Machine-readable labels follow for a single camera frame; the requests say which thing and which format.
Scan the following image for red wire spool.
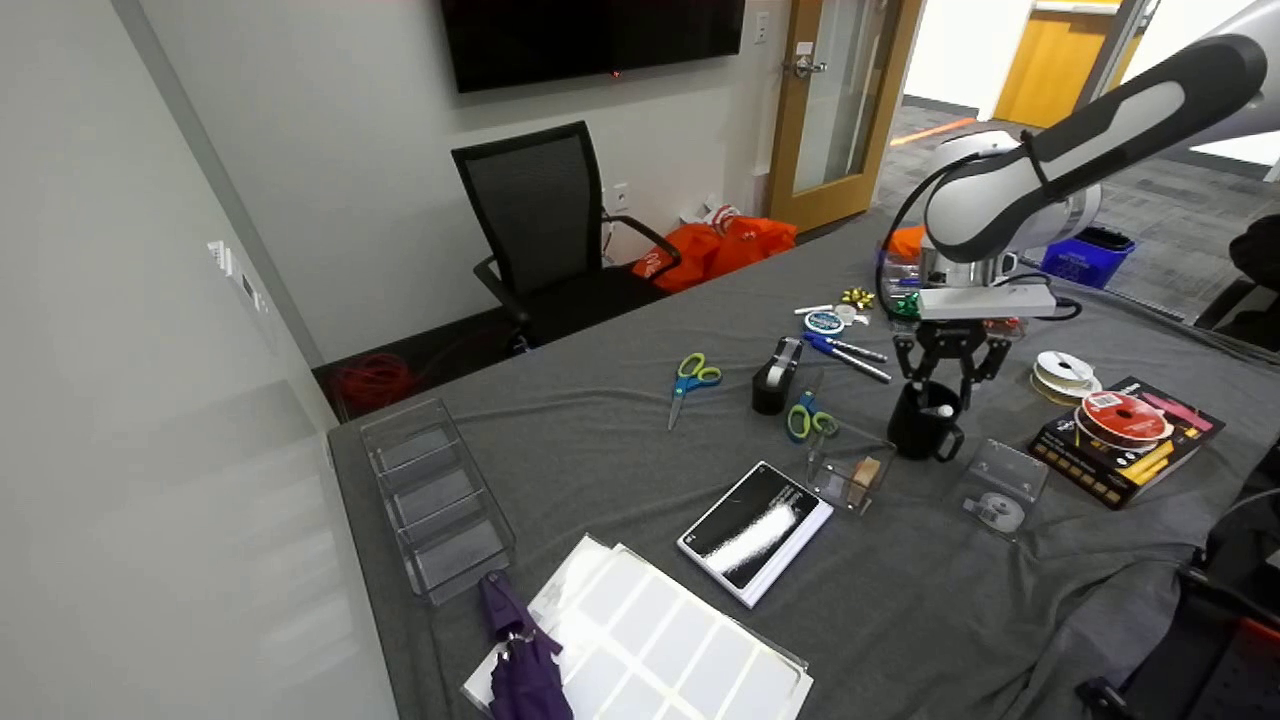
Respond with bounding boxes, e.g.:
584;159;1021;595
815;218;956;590
1078;392;1174;448

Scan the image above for blue bin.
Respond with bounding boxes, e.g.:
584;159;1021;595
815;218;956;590
1042;227;1134;290

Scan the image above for white label sheets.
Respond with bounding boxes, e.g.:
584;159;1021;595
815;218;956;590
459;533;815;720

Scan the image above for white tape roll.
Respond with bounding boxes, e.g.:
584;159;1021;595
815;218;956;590
1027;351;1102;404

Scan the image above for black orange book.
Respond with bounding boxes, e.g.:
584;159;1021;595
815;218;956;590
1027;377;1222;510

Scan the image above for clear case on left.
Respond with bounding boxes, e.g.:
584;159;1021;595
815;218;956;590
813;453;887;513

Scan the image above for black ink pad box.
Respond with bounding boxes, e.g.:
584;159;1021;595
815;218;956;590
678;459;833;609

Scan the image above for wall mounted black television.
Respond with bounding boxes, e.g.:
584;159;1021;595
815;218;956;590
441;0;745;92

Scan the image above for orange bag on floor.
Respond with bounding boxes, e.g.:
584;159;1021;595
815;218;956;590
633;218;797;291

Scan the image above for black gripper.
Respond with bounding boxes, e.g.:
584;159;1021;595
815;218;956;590
893;321;1011;410

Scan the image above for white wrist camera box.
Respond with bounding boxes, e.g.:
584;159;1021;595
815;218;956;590
921;279;1056;321

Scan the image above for black tape dispenser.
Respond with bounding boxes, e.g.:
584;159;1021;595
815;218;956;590
753;337;803;418

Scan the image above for wooden glass door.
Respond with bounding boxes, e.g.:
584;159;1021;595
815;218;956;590
763;0;923;233

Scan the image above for red cable coil on floor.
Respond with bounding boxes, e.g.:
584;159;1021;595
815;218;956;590
329;349;423;420

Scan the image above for green blue scissors small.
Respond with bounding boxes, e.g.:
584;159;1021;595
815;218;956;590
785;392;837;446

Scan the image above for green blue scissors left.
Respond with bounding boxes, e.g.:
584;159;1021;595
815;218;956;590
667;351;723;430

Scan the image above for purple cloth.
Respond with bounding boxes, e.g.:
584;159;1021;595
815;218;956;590
479;572;572;720

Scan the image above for black mug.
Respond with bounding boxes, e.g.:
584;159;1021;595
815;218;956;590
887;381;964;463

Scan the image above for orange cloth on table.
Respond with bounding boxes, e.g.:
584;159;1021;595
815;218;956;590
887;223;923;266

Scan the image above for clear case with white roll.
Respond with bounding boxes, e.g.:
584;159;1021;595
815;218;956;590
960;442;1049;536

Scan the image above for black office chair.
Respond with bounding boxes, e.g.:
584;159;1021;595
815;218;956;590
451;122;684;349

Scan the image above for clear plastic tray organizer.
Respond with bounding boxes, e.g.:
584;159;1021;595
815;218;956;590
365;404;510;606

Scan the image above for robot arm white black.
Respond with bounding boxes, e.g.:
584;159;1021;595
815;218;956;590
898;3;1280;398

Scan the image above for blue white pen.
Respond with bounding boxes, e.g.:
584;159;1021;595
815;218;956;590
803;332;893;384

